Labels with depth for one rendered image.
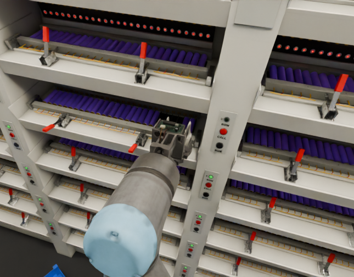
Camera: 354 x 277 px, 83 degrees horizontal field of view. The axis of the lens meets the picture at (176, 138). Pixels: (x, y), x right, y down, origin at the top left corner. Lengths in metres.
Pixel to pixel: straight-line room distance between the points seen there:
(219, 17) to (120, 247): 0.41
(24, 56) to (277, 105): 0.68
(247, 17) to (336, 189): 0.49
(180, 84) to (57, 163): 0.58
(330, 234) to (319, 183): 0.23
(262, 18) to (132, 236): 0.40
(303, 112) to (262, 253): 0.58
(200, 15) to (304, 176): 0.49
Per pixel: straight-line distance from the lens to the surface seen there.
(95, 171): 0.82
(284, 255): 0.96
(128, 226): 0.26
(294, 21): 0.46
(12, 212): 1.58
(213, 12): 0.45
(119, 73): 0.57
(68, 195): 1.02
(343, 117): 0.57
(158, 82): 0.52
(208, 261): 1.05
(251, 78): 0.46
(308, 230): 0.82
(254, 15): 0.44
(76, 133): 0.70
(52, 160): 0.91
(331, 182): 0.70
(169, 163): 0.34
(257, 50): 0.45
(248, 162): 0.61
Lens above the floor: 1.30
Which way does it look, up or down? 34 degrees down
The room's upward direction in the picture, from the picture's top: 7 degrees clockwise
